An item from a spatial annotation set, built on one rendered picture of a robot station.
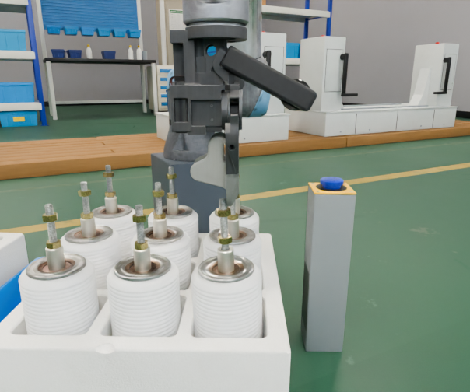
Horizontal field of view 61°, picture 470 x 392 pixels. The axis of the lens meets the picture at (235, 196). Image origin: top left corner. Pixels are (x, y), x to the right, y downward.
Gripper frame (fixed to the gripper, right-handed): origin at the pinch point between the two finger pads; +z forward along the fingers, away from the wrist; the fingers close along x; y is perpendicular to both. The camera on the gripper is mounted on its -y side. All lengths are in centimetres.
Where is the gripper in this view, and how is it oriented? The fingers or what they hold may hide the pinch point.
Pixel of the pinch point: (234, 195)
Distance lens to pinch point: 51.4
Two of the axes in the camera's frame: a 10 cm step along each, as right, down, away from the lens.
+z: 0.0, 9.6, 2.8
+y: -10.0, 0.0, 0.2
